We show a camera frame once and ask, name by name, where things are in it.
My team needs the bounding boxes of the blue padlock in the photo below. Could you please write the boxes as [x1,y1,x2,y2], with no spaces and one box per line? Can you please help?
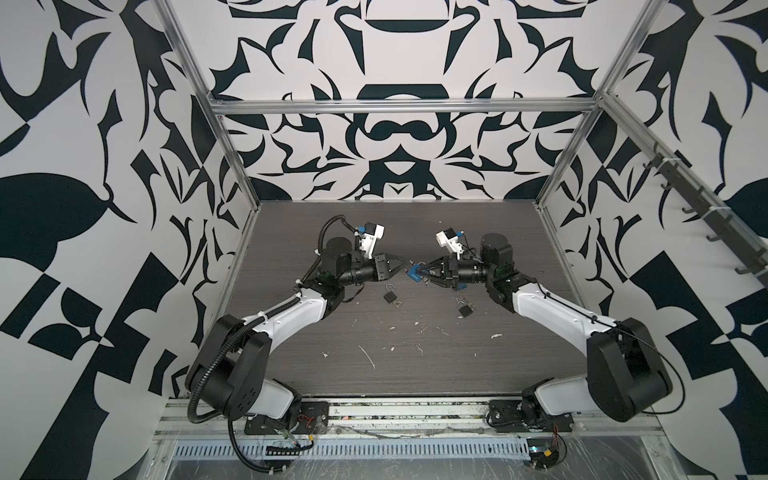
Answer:
[407,262,424,282]

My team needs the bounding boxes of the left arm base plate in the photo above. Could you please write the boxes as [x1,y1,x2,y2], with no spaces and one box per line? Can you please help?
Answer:
[244,400,330,436]

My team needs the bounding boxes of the aluminium frame post right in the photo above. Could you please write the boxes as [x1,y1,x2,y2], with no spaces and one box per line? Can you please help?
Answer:
[535,0,667,210]

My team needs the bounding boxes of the grey hook rack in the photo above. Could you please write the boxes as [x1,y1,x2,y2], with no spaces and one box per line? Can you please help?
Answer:
[644,142,767,289]

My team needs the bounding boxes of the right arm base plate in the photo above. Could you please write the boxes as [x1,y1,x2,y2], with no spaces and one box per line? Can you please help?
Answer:
[485,397,573,433]

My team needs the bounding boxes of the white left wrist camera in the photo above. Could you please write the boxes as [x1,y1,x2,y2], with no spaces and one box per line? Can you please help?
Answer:
[355,222,385,260]

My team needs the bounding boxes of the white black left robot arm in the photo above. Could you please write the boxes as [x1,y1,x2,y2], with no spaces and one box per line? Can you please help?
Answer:
[185,237,410,424]

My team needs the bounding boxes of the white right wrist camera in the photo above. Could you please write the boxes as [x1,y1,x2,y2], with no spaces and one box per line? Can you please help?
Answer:
[435,228,465,260]

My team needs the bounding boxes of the small circuit board right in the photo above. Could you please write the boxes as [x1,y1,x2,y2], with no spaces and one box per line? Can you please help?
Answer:
[523,436,568,471]

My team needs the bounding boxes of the black corrugated cable left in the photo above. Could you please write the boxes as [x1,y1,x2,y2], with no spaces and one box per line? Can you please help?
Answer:
[187,314,265,425]

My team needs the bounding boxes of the white slotted cable duct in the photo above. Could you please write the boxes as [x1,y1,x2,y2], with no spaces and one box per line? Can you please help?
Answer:
[170,439,532,462]

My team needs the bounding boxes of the black padlock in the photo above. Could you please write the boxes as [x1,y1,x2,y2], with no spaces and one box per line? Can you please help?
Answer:
[383,283,402,307]
[457,298,475,318]

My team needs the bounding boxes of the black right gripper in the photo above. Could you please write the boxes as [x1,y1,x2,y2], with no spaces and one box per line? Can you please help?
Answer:
[418,256,497,290]

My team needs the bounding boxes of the aluminium frame crossbar back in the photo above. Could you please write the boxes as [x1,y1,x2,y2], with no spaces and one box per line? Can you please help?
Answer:
[210,98,597,115]

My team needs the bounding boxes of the aluminium frame post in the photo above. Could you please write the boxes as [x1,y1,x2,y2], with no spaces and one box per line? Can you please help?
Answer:
[535,0,667,210]
[153,0,260,211]

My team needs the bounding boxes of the aluminium frame post left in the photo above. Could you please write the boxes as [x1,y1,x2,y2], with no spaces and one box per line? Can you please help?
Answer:
[153,0,260,211]

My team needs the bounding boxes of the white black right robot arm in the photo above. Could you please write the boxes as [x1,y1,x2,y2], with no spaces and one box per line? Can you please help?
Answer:
[409,229,676,426]

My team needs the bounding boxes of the aluminium front rail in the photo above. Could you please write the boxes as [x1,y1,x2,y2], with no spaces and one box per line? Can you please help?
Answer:
[152,395,664,442]

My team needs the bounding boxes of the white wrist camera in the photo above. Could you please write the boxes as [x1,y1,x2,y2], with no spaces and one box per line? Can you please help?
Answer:
[435,228,465,260]
[355,222,385,260]

